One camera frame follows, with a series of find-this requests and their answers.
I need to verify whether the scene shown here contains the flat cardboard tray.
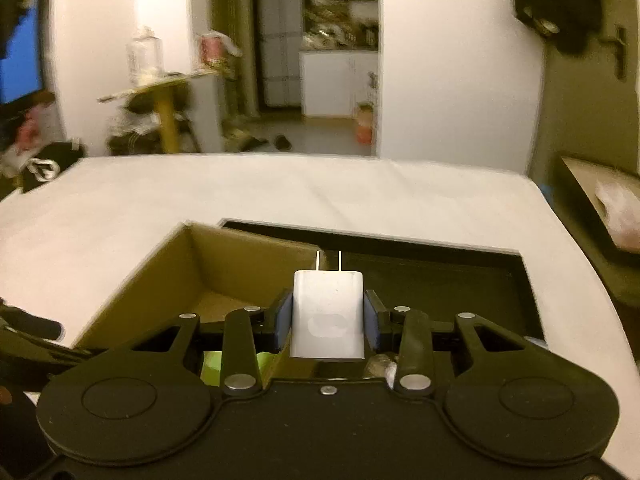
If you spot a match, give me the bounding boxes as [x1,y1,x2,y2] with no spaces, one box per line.
[556,155,640,253]

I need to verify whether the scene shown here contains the pink soft item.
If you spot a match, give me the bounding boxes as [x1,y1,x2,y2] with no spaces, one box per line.
[12,90,57,157]

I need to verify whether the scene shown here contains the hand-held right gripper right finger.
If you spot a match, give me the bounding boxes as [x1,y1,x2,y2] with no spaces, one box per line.
[363,289,530,394]

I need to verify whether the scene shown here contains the brown cardboard box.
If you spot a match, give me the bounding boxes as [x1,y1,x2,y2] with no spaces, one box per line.
[72,220,328,386]

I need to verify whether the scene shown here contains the black hanging clothes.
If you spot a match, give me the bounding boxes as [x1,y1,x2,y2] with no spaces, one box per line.
[509,0,603,55]

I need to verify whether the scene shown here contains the white kitchen cabinet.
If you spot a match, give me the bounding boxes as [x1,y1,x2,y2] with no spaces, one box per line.
[299,50,379,119]

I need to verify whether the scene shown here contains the green chair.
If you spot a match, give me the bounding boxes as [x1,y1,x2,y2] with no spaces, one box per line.
[545,155,640,306]

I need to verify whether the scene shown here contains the white plastic bag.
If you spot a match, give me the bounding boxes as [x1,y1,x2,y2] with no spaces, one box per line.
[594,176,640,252]

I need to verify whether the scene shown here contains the black bag with white print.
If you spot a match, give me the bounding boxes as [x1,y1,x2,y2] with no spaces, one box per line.
[20,141,85,194]

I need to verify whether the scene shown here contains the white charger plug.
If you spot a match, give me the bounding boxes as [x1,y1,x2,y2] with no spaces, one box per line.
[289,251,367,362]

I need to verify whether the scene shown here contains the dark framed sliding door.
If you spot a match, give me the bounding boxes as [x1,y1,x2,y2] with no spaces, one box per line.
[249,0,304,111]

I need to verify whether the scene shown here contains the clear plastic water bottle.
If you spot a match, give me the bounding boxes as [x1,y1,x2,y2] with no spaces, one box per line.
[126,26,165,87]

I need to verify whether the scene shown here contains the red canister in plastic bag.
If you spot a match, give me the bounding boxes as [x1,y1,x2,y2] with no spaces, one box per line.
[199,31,243,70]

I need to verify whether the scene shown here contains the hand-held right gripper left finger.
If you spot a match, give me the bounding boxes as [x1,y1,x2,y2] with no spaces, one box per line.
[129,289,294,394]

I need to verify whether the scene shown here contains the blue screen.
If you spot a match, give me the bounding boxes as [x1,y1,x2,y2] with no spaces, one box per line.
[0,0,45,105]

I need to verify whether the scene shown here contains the black shallow tray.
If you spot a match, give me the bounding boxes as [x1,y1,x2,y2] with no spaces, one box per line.
[218,218,547,351]

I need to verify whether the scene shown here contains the green block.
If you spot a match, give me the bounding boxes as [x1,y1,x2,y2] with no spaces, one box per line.
[199,351,224,387]

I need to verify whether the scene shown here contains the dark door handle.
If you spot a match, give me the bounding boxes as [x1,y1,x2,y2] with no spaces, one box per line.
[611,25,629,81]

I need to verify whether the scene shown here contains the round table with yellow leg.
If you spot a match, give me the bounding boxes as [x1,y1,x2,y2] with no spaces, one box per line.
[97,69,228,155]

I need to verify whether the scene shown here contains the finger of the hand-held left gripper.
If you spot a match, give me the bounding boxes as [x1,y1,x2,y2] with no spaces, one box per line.
[0,299,66,342]
[0,337,96,368]

